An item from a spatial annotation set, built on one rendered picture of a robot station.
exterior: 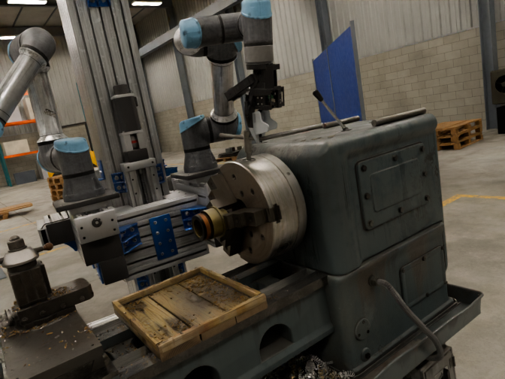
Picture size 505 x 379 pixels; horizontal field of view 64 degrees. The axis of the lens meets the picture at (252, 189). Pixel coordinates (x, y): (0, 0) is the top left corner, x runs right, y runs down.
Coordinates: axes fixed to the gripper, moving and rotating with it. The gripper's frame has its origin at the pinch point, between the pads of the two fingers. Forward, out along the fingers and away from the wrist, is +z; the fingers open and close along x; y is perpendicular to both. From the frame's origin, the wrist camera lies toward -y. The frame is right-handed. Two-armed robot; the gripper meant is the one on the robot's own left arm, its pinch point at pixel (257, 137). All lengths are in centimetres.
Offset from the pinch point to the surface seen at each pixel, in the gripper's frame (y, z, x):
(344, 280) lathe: 24.8, 40.4, 3.3
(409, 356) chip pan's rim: 42, 67, 12
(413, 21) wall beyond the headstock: -234, -58, 1127
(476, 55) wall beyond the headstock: -69, 32, 1068
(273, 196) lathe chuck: 8.4, 13.9, -6.6
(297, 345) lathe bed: 17, 56, -11
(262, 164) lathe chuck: 1.6, 7.3, -0.5
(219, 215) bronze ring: -5.1, 19.3, -13.4
